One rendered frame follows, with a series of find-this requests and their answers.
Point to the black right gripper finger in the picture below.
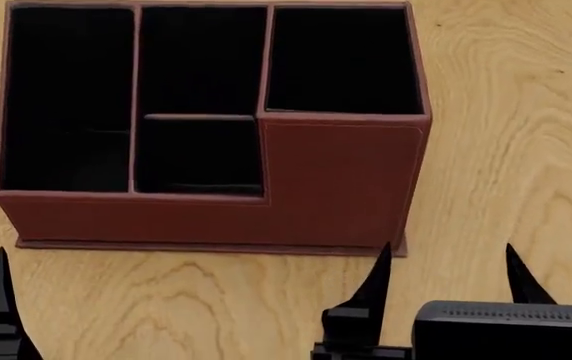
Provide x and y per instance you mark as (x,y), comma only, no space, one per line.
(361,315)
(523,285)

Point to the brown leather desk caddy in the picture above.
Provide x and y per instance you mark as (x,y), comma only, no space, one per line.
(336,180)

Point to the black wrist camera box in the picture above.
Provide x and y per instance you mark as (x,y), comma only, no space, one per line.
(511,332)

